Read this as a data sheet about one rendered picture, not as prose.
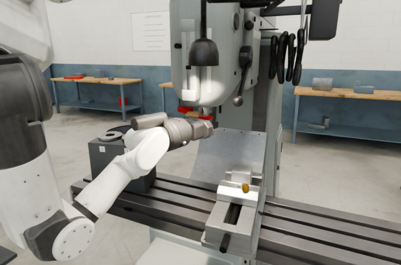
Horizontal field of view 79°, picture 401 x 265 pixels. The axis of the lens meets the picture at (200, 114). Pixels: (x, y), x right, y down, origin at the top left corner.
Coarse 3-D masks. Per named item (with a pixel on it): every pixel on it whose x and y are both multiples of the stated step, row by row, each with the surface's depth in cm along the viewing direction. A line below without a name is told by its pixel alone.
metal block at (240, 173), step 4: (236, 168) 79; (240, 168) 79; (244, 168) 79; (248, 168) 79; (232, 172) 77; (236, 172) 77; (240, 172) 76; (244, 172) 76; (248, 172) 76; (232, 176) 78; (236, 176) 77; (240, 176) 77; (244, 176) 76; (248, 176) 76; (232, 180) 78; (236, 180) 77; (240, 180) 77; (244, 180) 76; (248, 180) 76
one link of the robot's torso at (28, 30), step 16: (0, 0) 39; (16, 0) 42; (32, 0) 44; (0, 16) 37; (16, 16) 40; (32, 16) 44; (0, 32) 37; (16, 32) 39; (32, 32) 42; (48, 32) 46; (0, 48) 37; (16, 48) 39; (32, 48) 41; (48, 48) 44; (48, 64) 48
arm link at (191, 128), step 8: (176, 120) 69; (184, 120) 70; (192, 120) 76; (200, 120) 75; (184, 128) 68; (192, 128) 71; (200, 128) 72; (208, 128) 72; (184, 136) 67; (192, 136) 71; (200, 136) 73; (208, 136) 73; (184, 144) 68
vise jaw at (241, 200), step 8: (224, 184) 76; (232, 184) 76; (240, 184) 76; (224, 192) 74; (232, 192) 73; (240, 192) 73; (248, 192) 72; (256, 192) 72; (224, 200) 74; (232, 200) 73; (240, 200) 72; (248, 200) 71; (256, 200) 70
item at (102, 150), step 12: (108, 132) 97; (120, 132) 97; (96, 144) 90; (108, 144) 89; (120, 144) 88; (96, 156) 91; (108, 156) 90; (96, 168) 92; (132, 180) 90; (144, 180) 90; (144, 192) 91
